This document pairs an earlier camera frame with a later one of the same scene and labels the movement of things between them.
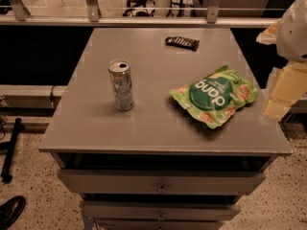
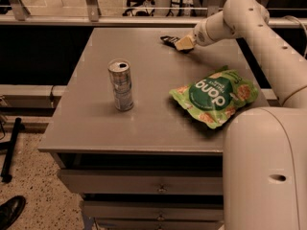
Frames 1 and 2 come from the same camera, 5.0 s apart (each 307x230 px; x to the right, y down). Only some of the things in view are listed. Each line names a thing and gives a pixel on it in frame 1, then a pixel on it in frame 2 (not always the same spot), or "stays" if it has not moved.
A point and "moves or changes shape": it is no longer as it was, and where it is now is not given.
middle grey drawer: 160,211 stays
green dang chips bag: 214,99 stays
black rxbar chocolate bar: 182,42 moves or changes shape
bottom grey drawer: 155,223 stays
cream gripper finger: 290,84 → 185,42
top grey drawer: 161,182 stays
